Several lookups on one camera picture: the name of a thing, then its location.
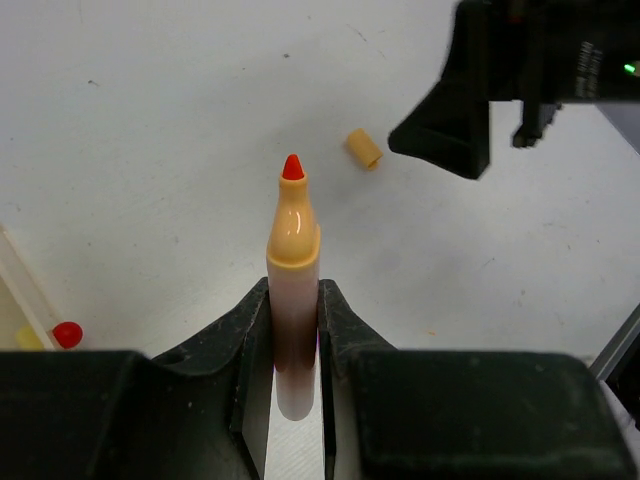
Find beige wooden organizer tray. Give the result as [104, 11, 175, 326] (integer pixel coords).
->
[1, 226, 62, 351]

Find aluminium table rail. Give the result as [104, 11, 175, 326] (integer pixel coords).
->
[590, 305, 640, 381]

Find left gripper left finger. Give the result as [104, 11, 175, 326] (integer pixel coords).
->
[1, 280, 272, 479]

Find red tray knob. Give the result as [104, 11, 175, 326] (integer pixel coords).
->
[52, 321, 84, 350]

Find orange highlighter pen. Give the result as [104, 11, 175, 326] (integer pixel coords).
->
[266, 154, 321, 421]

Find orange highlighter cap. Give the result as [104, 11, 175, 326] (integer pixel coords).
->
[346, 128, 383, 171]

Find yellow highlighter pen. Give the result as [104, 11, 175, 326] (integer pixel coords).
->
[15, 325, 45, 351]

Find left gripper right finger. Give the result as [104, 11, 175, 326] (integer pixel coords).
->
[318, 280, 638, 479]

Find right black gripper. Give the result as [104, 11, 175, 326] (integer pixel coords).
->
[388, 1, 639, 180]

